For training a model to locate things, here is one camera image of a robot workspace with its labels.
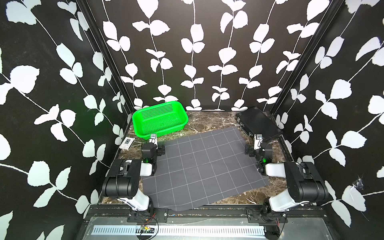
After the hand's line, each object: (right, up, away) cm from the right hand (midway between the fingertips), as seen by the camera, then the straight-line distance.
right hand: (253, 140), depth 95 cm
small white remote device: (-84, -2, +3) cm, 84 cm away
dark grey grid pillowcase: (-35, -16, -5) cm, 39 cm away
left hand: (-64, 0, -1) cm, 64 cm away
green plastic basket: (-66, +14, +19) cm, 70 cm away
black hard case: (+10, +13, +21) cm, 27 cm away
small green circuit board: (-62, -40, -25) cm, 78 cm away
